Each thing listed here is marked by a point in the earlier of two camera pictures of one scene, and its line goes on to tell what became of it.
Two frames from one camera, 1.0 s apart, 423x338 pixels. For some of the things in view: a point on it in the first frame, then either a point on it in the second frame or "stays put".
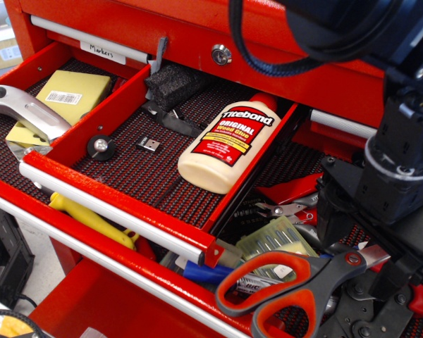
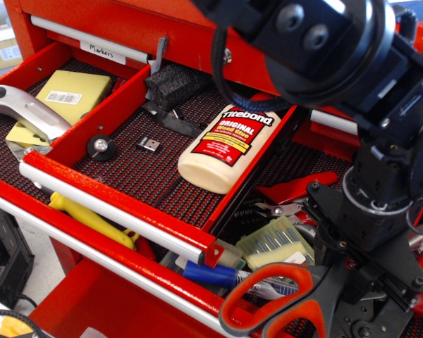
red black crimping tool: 359,313 stays put
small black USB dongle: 144,141 stays put
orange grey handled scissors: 317,282 to 303,315
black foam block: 174,86 stays put
